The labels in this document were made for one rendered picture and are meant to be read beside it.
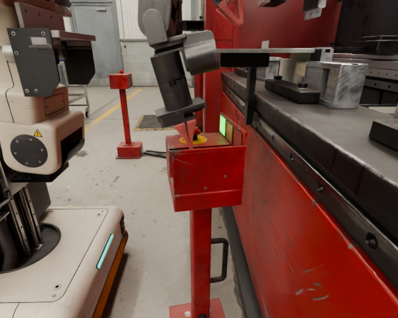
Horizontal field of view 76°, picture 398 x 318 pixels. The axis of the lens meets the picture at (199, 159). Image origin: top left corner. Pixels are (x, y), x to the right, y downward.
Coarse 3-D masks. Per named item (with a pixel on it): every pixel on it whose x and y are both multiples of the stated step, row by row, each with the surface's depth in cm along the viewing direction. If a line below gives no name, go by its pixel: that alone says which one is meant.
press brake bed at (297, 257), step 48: (240, 96) 106; (288, 144) 53; (288, 192) 53; (336, 192) 35; (240, 240) 138; (288, 240) 53; (336, 240) 35; (384, 240) 27; (240, 288) 111; (288, 288) 53; (336, 288) 36; (384, 288) 27
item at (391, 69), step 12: (336, 60) 100; (348, 60) 92; (360, 60) 86; (372, 60) 80; (384, 60) 77; (396, 60) 72; (372, 72) 81; (384, 72) 76; (396, 72) 71; (372, 84) 81; (384, 84) 76; (396, 84) 72
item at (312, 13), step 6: (306, 0) 73; (312, 0) 70; (318, 0) 66; (324, 0) 66; (306, 6) 73; (312, 6) 70; (318, 6) 67; (324, 6) 67; (306, 12) 75; (312, 12) 72; (318, 12) 68; (306, 18) 75
